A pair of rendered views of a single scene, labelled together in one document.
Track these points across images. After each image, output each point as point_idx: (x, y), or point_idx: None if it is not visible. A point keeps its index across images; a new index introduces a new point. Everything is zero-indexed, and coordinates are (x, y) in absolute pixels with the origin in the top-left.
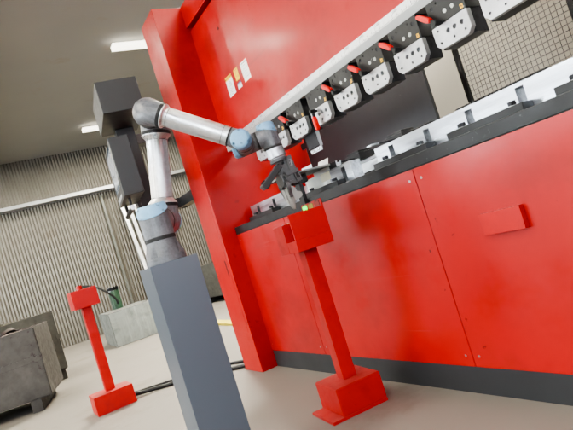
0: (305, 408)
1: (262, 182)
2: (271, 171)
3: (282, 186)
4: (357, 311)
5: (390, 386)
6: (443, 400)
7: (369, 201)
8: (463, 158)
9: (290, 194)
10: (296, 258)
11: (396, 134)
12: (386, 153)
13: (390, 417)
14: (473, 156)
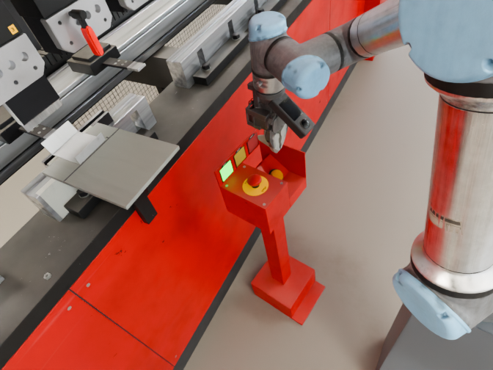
0: (283, 348)
1: (308, 122)
2: (294, 103)
3: (283, 124)
4: (213, 257)
5: (250, 269)
6: (287, 217)
7: (229, 118)
8: (288, 34)
9: (287, 128)
10: (114, 322)
11: (108, 51)
12: (195, 62)
13: (311, 244)
14: (293, 31)
